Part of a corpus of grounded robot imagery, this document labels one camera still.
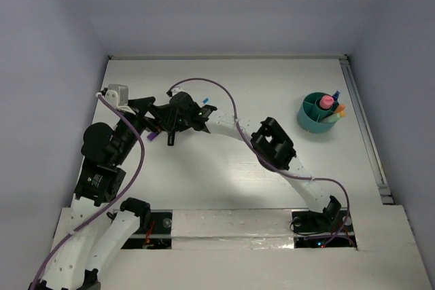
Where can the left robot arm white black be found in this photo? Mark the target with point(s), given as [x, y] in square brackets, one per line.
[101, 221]

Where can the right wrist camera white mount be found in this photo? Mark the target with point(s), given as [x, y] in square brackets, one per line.
[172, 92]

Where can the blue marker in container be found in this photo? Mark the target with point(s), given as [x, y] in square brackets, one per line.
[336, 95]

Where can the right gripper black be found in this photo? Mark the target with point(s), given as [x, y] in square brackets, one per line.
[181, 128]

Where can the pink cap in container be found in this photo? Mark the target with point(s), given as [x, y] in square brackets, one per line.
[326, 102]

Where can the orange highlighter cap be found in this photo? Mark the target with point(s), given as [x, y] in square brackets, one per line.
[339, 108]

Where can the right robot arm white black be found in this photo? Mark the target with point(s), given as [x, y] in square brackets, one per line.
[272, 146]

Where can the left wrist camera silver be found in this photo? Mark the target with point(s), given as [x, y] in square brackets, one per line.
[115, 94]

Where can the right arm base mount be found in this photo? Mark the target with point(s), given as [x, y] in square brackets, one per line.
[333, 228]

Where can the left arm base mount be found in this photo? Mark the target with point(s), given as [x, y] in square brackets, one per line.
[136, 226]

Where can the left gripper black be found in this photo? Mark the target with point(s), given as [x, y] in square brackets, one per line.
[143, 104]

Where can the teal round divided container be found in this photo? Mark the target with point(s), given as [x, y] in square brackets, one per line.
[310, 116]

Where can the silver foil tape strip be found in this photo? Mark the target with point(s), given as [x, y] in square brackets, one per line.
[249, 229]

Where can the green cap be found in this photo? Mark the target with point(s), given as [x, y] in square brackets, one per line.
[332, 118]

